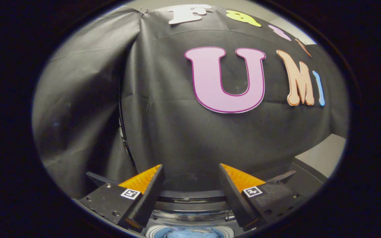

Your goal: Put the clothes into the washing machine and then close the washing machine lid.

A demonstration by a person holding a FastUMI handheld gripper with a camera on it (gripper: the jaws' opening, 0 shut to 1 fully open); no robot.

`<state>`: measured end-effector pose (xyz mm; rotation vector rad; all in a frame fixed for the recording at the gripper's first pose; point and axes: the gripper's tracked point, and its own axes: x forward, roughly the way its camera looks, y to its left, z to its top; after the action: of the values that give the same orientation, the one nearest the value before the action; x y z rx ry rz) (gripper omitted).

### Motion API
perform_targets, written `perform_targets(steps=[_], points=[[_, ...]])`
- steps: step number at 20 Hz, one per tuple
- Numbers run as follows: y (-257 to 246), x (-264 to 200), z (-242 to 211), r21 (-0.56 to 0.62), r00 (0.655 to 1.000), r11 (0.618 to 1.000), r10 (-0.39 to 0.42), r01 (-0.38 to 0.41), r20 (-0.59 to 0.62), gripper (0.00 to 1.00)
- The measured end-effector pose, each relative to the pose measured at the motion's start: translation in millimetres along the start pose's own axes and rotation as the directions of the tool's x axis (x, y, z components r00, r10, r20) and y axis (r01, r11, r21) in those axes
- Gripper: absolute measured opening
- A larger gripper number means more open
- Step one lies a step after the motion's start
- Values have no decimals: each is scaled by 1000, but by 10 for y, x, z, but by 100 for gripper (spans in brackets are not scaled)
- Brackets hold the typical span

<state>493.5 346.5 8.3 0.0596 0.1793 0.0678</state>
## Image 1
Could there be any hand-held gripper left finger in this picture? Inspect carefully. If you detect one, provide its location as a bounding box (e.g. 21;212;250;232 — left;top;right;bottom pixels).
78;164;165;229

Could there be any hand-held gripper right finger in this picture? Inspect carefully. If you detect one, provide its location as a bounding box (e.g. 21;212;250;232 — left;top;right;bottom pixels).
218;163;306;231

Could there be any light blue shirt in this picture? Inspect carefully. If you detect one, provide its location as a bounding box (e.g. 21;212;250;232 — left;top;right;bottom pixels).
154;227;226;238

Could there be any black backdrop cloth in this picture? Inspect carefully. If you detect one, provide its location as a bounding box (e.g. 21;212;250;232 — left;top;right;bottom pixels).
32;4;349;199

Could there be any beige cabinet grey top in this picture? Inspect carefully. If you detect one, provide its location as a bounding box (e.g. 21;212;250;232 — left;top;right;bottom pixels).
289;134;347;189

